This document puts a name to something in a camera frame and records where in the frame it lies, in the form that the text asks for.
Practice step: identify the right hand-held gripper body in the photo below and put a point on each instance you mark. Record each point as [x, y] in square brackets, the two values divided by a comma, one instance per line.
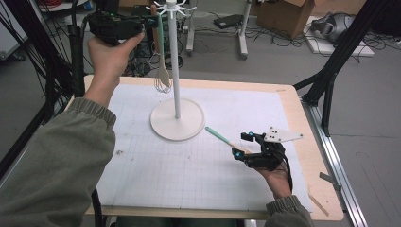
[271, 157]

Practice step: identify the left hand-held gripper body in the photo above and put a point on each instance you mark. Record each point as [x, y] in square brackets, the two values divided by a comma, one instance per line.
[113, 26]

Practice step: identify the white hook stand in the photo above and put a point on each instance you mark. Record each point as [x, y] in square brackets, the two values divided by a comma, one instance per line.
[176, 121]

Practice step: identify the person's right hand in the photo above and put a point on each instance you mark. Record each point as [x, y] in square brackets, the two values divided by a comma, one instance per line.
[277, 184]

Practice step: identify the person's left hand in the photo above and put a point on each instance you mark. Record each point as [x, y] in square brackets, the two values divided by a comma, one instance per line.
[108, 61]

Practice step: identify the white desk leg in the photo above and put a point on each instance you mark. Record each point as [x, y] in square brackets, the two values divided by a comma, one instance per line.
[189, 34]
[244, 31]

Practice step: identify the round white table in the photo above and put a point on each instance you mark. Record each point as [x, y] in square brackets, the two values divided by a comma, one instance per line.
[53, 6]

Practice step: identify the thin wooden strip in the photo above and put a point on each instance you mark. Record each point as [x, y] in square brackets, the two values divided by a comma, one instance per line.
[318, 205]

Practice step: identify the black flat box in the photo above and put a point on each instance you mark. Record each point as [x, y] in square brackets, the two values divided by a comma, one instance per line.
[227, 21]

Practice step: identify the white cabinet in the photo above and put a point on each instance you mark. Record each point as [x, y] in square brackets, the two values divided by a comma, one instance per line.
[9, 38]

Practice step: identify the white floor board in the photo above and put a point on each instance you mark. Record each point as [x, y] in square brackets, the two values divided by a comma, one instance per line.
[327, 48]

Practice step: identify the large cardboard box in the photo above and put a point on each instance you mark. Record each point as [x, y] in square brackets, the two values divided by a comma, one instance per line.
[283, 19]

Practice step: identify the grey device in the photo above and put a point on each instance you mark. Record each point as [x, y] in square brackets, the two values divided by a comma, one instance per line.
[334, 26]

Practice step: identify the grey metal bracket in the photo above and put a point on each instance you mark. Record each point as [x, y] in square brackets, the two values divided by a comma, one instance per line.
[329, 179]

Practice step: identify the black metal frame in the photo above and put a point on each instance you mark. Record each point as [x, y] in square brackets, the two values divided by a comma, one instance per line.
[41, 47]
[343, 47]

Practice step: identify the aluminium rail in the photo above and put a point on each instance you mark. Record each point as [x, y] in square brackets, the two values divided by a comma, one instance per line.
[350, 195]
[31, 138]

